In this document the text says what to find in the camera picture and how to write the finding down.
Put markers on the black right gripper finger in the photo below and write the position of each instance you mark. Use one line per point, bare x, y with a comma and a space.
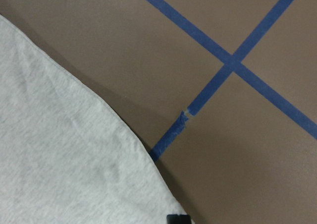
178, 219

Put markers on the grey cartoon print t-shirt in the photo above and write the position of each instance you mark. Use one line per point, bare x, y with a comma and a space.
66, 157

